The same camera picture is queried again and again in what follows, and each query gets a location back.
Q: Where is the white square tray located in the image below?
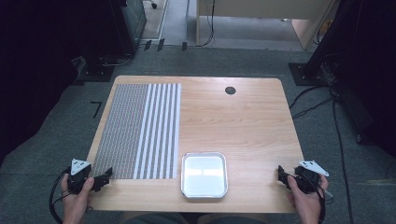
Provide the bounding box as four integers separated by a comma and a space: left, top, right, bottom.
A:
180, 151, 229, 200

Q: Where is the dark cabinet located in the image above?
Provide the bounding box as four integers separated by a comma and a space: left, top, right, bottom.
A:
120, 0, 148, 49

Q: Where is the black hanging cable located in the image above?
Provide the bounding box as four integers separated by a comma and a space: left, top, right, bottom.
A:
197, 0, 217, 49

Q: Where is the dark curtain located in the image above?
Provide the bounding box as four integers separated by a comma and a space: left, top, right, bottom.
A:
0, 0, 94, 167
323, 0, 396, 158

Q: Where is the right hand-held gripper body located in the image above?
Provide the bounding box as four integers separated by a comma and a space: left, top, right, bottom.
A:
293, 160, 331, 195

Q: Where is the person's right hand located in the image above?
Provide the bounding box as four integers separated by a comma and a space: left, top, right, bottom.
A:
286, 174, 330, 224

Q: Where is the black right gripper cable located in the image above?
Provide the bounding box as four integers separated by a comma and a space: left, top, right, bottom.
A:
316, 181, 334, 224

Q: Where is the black metal stand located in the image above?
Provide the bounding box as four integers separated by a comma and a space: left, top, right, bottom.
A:
76, 0, 138, 83
288, 0, 347, 87

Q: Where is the long black floor cable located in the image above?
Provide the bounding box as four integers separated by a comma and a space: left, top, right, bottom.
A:
330, 92, 355, 224

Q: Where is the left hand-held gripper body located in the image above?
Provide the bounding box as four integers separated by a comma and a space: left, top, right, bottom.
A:
66, 158, 93, 196

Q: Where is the grey striped woven placemat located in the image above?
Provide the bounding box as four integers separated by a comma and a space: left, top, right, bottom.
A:
91, 82, 182, 180

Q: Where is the light wooden desk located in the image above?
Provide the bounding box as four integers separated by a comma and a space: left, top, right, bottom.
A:
195, 0, 339, 51

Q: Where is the person's left hand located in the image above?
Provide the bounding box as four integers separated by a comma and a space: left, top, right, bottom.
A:
60, 173, 95, 224

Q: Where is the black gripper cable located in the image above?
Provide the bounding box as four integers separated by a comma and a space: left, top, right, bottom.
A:
316, 181, 334, 224
48, 167, 72, 224

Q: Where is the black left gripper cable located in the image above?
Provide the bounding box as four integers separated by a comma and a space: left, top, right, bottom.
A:
48, 167, 72, 224

